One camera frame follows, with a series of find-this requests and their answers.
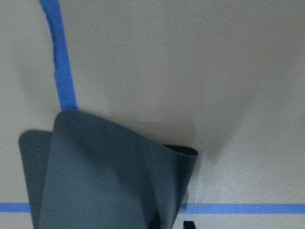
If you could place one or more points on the dark teal mouse pad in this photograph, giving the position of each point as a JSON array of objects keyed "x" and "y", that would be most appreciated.
[{"x": 91, "y": 173}]

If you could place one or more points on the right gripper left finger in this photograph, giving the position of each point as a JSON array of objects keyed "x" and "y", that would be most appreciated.
[{"x": 155, "y": 223}]

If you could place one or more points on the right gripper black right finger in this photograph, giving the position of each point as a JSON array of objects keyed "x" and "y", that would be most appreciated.
[{"x": 189, "y": 225}]

